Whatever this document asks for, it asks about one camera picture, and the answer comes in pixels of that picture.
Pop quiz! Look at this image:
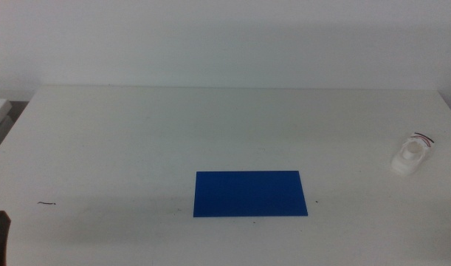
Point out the blue rectangular mat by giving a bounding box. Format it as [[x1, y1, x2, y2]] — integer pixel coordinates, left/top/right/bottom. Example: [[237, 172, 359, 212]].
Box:
[[193, 170, 309, 218]]

